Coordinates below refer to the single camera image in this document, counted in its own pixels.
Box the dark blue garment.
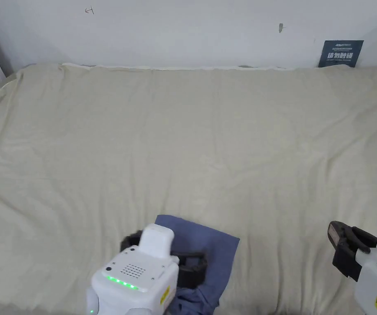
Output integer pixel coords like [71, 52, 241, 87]
[155, 215, 241, 315]

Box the bed with beige sheet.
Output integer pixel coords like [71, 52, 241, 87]
[0, 62, 377, 315]

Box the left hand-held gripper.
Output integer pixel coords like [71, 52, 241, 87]
[85, 224, 209, 315]

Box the dark blue sign card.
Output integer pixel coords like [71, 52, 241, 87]
[318, 40, 365, 68]

